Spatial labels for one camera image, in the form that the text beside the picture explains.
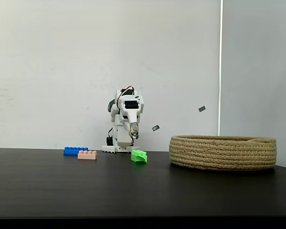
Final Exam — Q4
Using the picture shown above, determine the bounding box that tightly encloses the green lego block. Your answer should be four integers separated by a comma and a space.
131, 149, 149, 164

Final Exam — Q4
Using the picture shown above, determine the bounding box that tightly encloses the pink lego block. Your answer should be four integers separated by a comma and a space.
77, 150, 98, 160

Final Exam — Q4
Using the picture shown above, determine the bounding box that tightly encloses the blue lego block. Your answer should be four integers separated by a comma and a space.
63, 146, 89, 156

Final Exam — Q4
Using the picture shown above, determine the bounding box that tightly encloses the red white servo cable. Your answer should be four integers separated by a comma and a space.
116, 85, 135, 108

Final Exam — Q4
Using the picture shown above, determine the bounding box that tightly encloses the woven rope basket tray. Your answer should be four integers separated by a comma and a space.
169, 135, 277, 171

